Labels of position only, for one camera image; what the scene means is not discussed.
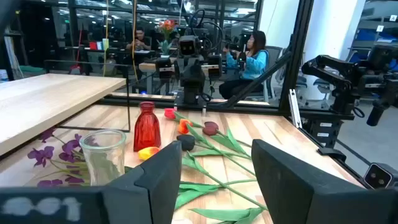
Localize purple flower bunch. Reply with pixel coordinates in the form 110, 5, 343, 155
27, 126, 101, 189

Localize clear glass vase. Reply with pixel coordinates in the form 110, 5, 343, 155
79, 129, 127, 187

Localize yellow orange tulip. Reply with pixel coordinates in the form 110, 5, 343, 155
137, 146, 266, 224

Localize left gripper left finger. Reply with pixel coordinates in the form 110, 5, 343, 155
0, 141, 183, 224

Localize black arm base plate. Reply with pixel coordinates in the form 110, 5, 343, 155
173, 91, 215, 110

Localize red broom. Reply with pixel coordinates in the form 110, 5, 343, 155
68, 29, 84, 75

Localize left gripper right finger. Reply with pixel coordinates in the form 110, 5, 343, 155
251, 139, 398, 224

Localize grey office chair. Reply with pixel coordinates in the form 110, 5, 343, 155
262, 45, 284, 103

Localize black labelled equipment box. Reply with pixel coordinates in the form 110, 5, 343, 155
303, 119, 346, 149

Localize small black depth camera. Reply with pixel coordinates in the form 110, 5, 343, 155
363, 162, 395, 190

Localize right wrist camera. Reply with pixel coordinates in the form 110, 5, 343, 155
178, 34, 200, 57

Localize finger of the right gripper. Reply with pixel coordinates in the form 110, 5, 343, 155
192, 60, 206, 89
180, 60, 194, 89

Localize red tulip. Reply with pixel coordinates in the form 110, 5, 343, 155
164, 108, 253, 149

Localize person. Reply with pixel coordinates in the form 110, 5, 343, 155
125, 26, 152, 53
218, 30, 271, 100

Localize orange flower bouquet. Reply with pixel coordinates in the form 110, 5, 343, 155
156, 18, 178, 56

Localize raised wooden shelf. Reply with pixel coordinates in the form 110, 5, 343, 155
0, 58, 132, 156

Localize red glass vase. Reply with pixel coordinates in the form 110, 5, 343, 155
133, 101, 162, 152

